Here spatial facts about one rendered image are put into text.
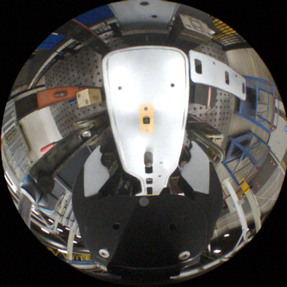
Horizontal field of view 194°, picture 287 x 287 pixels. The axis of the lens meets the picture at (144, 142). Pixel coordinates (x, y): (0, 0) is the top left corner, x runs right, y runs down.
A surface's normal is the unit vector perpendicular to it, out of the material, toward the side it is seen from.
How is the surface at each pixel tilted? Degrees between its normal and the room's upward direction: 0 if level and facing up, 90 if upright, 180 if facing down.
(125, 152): 0
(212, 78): 0
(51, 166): 81
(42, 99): 90
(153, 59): 0
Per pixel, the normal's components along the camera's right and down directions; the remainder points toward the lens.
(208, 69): -0.01, 0.53
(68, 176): 0.98, -0.18
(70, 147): 0.99, 0.04
